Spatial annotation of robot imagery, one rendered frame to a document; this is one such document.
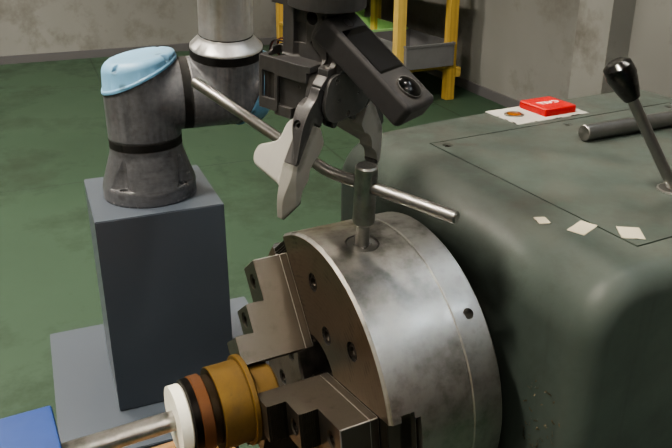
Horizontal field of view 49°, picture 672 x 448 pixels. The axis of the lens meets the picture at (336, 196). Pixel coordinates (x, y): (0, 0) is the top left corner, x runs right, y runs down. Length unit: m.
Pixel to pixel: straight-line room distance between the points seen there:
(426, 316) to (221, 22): 0.62
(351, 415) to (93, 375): 0.82
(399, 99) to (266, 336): 0.30
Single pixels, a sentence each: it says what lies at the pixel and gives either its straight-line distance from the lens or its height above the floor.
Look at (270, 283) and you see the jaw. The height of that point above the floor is 1.17.
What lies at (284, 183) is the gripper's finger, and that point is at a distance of 0.67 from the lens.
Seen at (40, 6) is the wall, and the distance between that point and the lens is 7.98.
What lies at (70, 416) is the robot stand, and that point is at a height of 0.75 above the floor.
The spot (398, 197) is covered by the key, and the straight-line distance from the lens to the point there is 0.69.
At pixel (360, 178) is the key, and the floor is 1.31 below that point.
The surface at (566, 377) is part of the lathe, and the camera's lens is 0.72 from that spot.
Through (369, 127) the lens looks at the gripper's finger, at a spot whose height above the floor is 1.34.
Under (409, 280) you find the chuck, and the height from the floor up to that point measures 1.22.
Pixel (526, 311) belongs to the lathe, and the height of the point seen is 1.19.
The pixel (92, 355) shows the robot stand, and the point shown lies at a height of 0.75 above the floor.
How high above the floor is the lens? 1.56
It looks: 22 degrees down
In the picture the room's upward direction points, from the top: straight up
